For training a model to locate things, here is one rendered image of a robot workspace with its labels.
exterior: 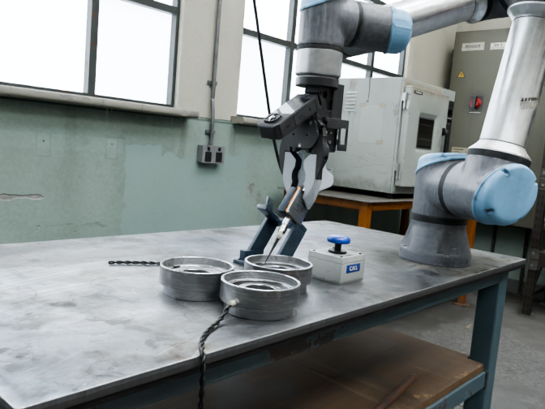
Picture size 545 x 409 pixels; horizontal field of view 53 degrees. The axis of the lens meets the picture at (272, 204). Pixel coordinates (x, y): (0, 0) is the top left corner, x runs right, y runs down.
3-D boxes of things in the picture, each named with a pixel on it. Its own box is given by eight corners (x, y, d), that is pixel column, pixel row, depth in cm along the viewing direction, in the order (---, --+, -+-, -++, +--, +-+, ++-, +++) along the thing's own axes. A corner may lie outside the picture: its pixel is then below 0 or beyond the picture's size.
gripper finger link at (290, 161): (312, 206, 96) (322, 154, 95) (289, 207, 92) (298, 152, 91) (299, 202, 99) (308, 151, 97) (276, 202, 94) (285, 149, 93)
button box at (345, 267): (340, 285, 90) (343, 256, 90) (306, 276, 95) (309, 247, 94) (366, 279, 96) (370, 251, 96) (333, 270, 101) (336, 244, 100)
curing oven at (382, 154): (402, 201, 291) (416, 76, 284) (311, 187, 331) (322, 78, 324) (452, 199, 337) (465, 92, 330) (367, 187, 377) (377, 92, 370)
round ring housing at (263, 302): (251, 294, 80) (254, 266, 80) (312, 312, 74) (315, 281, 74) (202, 307, 72) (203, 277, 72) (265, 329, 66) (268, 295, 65)
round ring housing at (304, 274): (323, 290, 86) (326, 264, 85) (279, 301, 78) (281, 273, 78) (273, 276, 93) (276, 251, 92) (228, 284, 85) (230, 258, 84)
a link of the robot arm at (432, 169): (444, 212, 127) (451, 152, 126) (485, 221, 115) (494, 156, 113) (400, 209, 123) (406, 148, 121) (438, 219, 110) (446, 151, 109)
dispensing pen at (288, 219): (251, 254, 87) (298, 168, 93) (265, 266, 90) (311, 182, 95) (260, 256, 86) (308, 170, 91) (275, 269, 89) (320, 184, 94)
